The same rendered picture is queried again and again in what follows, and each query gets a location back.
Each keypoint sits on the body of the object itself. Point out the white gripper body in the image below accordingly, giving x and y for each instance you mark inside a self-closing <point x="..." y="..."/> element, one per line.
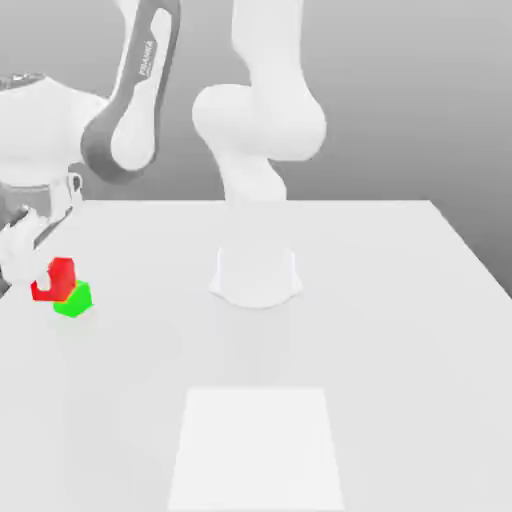
<point x="20" y="252"/>

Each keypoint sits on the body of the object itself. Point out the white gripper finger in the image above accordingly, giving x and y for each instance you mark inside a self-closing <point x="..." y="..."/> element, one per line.
<point x="43" y="281"/>

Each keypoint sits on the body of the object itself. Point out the small red cube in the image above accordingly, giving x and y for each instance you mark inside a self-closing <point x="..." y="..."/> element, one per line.
<point x="62" y="276"/>

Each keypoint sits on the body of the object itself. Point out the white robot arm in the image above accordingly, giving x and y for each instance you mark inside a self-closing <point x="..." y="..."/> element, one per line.
<point x="260" y="120"/>

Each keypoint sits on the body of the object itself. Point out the small green cube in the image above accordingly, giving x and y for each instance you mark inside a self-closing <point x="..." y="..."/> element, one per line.
<point x="76" y="302"/>

